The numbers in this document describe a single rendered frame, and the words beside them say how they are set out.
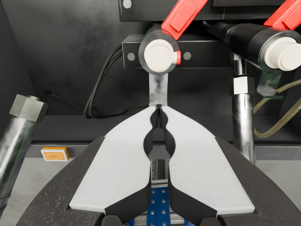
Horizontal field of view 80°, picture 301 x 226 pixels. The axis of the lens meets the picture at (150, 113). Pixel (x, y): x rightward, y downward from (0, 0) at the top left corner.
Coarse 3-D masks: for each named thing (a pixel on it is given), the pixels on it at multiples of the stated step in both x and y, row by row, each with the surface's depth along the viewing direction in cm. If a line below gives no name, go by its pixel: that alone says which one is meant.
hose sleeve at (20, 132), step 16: (16, 128) 13; (32, 128) 14; (0, 144) 13; (16, 144) 13; (0, 160) 13; (16, 160) 13; (0, 176) 13; (16, 176) 14; (0, 192) 13; (0, 208) 13
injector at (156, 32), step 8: (160, 24) 23; (152, 32) 12; (160, 32) 12; (168, 32) 13; (144, 40) 12; (168, 40) 12; (144, 48) 12; (176, 48) 12; (144, 64) 13; (152, 72) 13; (160, 72) 13; (168, 72) 13
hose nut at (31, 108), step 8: (16, 96) 13; (24, 96) 13; (32, 96) 14; (16, 104) 13; (24, 104) 13; (32, 104) 13; (40, 104) 13; (48, 104) 15; (16, 112) 13; (24, 112) 13; (32, 112) 13; (40, 112) 14; (32, 120) 13; (40, 120) 14
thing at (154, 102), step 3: (150, 99) 14; (153, 99) 14; (156, 99) 14; (159, 99) 14; (162, 99) 14; (165, 99) 14; (150, 102) 13; (153, 102) 13; (156, 102) 13; (159, 102) 13; (162, 102) 13; (165, 102) 13; (150, 105) 13; (153, 105) 13; (156, 105) 13; (159, 105) 13; (162, 105) 13; (165, 105) 13
